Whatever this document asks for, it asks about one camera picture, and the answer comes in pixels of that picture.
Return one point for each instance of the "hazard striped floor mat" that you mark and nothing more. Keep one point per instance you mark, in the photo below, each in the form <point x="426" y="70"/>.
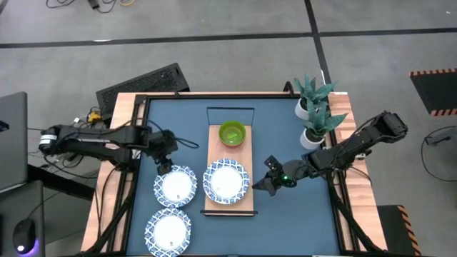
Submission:
<point x="391" y="228"/>
<point x="439" y="93"/>

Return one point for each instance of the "black perforated panel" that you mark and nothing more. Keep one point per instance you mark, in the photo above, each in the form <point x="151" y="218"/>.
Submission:
<point x="143" y="85"/>

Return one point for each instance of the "blue patterned paper bowl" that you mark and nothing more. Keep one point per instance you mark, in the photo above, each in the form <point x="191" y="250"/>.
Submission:
<point x="176" y="186"/>
<point x="226" y="181"/>
<point x="168" y="232"/>

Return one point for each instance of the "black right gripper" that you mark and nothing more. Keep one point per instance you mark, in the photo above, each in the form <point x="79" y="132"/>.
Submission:
<point x="291" y="171"/>

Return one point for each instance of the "black computer mouse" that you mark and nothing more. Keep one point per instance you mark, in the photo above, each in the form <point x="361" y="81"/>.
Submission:
<point x="24" y="233"/>

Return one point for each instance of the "black floor device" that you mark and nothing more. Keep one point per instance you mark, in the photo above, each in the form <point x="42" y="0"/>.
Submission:
<point x="441" y="137"/>

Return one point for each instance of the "black desk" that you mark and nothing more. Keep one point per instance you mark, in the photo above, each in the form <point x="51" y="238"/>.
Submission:
<point x="10" y="214"/>

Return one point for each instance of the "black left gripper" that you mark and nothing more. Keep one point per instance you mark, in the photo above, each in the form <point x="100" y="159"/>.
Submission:
<point x="166" y="144"/>

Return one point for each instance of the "green plant in white pot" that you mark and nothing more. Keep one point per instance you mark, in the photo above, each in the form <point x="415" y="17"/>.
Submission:
<point x="302" y="109"/>
<point x="310" y="140"/>

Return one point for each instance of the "green plastic bowl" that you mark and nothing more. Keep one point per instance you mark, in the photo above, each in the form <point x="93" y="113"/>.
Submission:
<point x="232" y="133"/>

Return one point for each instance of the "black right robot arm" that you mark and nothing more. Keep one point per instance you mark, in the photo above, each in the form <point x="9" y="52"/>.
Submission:
<point x="357" y="142"/>

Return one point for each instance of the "blue table mat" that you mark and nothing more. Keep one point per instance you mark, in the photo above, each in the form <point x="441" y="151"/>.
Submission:
<point x="285" y="221"/>

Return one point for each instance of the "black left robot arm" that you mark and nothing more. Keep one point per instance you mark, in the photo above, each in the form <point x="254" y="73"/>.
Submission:
<point x="100" y="137"/>

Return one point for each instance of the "yellow plug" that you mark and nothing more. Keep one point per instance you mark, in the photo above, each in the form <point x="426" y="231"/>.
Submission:
<point x="94" y="116"/>

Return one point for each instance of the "black power adapter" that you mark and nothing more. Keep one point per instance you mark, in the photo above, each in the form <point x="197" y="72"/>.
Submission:
<point x="94" y="3"/>

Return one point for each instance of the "wooden shelf with black frame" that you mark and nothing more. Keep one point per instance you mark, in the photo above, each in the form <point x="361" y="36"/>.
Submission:
<point x="214" y="142"/>

